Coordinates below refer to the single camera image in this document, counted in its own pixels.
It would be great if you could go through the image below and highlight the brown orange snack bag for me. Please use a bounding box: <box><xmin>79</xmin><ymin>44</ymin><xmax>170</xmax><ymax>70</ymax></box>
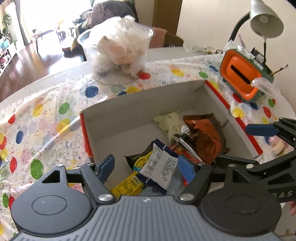
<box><xmin>183</xmin><ymin>113</ymin><xmax>230</xmax><ymax>164</ymax></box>

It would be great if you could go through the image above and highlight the white blue snack packet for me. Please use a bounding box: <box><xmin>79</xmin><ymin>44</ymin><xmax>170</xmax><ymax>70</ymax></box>
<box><xmin>137</xmin><ymin>139</ymin><xmax>178</xmax><ymax>195</ymax></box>

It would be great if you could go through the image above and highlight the yellow snack packet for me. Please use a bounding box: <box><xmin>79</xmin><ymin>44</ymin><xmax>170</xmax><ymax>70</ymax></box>
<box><xmin>111</xmin><ymin>150</ymin><xmax>152</xmax><ymax>198</ymax></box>

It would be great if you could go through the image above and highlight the dark triangular foil snack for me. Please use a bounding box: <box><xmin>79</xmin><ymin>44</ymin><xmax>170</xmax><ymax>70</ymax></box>
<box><xmin>125</xmin><ymin>141</ymin><xmax>154</xmax><ymax>172</ymax></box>

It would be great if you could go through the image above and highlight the red snack packet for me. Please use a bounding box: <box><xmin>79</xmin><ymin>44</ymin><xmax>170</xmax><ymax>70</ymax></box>
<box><xmin>169</xmin><ymin>144</ymin><xmax>201</xmax><ymax>187</ymax></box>

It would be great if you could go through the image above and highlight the red and white cardboard box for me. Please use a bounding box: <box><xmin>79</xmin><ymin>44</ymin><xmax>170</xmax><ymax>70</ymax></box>
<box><xmin>81</xmin><ymin>80</ymin><xmax>260</xmax><ymax>189</ymax></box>

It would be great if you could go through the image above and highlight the pale cream snack packet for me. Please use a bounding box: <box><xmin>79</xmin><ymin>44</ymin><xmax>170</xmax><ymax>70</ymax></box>
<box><xmin>154</xmin><ymin>112</ymin><xmax>186</xmax><ymax>144</ymax></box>

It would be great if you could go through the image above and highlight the polka dot plastic tablecloth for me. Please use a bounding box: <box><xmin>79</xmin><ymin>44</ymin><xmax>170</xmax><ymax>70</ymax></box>
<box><xmin>1</xmin><ymin>55</ymin><xmax>295</xmax><ymax>240</ymax></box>

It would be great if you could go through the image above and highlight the grey desk lamp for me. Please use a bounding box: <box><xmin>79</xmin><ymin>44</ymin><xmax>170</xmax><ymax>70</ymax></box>
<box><xmin>229</xmin><ymin>0</ymin><xmax>284</xmax><ymax>65</ymax></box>

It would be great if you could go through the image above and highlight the clear bowl with plastic bag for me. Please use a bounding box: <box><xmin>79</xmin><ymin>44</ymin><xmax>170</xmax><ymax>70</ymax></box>
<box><xmin>78</xmin><ymin>16</ymin><xmax>154</xmax><ymax>86</ymax></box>

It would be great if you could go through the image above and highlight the chair with pink cloth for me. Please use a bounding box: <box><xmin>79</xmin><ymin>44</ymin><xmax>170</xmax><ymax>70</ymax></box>
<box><xmin>149</xmin><ymin>27</ymin><xmax>184</xmax><ymax>49</ymax></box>

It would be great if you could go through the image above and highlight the coffee table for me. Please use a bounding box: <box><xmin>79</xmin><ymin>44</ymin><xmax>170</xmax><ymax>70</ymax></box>
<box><xmin>35</xmin><ymin>30</ymin><xmax>66</xmax><ymax>55</ymax></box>

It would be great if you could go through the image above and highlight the long low tv cabinet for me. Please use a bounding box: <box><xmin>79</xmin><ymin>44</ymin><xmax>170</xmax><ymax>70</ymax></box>
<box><xmin>1</xmin><ymin>38</ymin><xmax>18</xmax><ymax>74</ymax></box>

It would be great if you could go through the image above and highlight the sofa with piled clothes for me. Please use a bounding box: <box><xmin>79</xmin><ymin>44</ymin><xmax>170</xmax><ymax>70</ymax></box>
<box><xmin>62</xmin><ymin>1</ymin><xmax>138</xmax><ymax>56</ymax></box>

